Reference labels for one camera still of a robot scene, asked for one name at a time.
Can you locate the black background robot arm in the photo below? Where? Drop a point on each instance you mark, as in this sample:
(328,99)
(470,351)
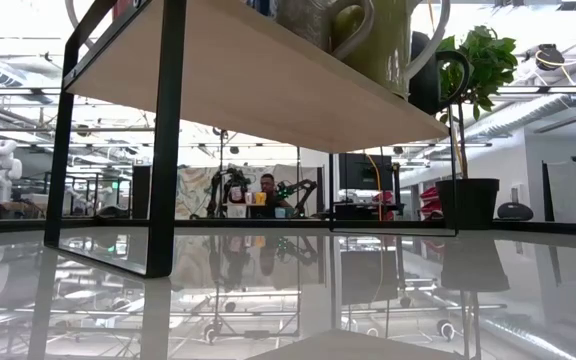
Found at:
(300,190)
(230,182)

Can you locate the red stacked bins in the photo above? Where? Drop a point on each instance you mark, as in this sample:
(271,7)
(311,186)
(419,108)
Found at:
(430,200)

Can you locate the person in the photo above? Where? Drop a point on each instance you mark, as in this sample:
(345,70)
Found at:
(268,186)

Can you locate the grey mug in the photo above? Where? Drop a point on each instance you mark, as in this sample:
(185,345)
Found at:
(308,20)

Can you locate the black table frame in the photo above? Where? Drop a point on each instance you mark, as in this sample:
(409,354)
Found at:
(18,225)

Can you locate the yellow cup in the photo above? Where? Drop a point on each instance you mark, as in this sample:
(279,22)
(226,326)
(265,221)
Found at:
(260,198)

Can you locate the green leafy plant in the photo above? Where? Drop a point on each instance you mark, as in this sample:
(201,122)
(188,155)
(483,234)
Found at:
(488,60)

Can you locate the black monitor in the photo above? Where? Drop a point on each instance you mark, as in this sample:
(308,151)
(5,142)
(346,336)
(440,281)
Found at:
(363,172)

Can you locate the grey partition panel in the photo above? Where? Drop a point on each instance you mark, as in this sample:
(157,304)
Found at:
(568,190)

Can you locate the cream mug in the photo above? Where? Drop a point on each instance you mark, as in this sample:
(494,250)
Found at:
(388,50)

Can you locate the all-black mug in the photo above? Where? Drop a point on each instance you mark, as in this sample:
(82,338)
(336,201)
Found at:
(425,80)

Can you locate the black ceiling device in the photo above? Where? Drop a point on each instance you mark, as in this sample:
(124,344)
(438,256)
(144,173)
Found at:
(548,54)

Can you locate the black plant pot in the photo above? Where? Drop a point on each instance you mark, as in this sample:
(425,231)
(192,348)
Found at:
(468,202)

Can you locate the black dome device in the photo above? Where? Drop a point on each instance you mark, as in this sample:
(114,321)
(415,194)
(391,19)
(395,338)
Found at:
(515,211)

